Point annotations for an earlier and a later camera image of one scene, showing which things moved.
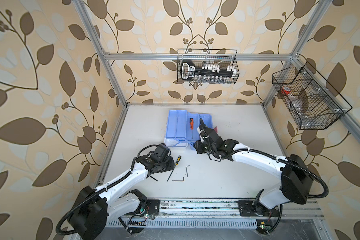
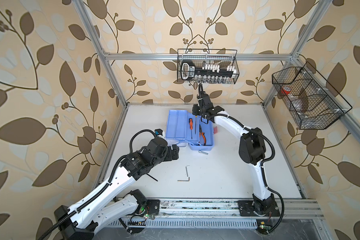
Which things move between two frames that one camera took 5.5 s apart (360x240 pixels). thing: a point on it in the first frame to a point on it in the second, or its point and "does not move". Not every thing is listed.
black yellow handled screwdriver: [176, 163] to [195, 123]
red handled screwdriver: [191, 123] does not move
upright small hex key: [187, 173] does not move
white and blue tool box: [182, 127] does not move
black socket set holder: [207, 73] does not move
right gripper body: [201, 147] to [197, 111]
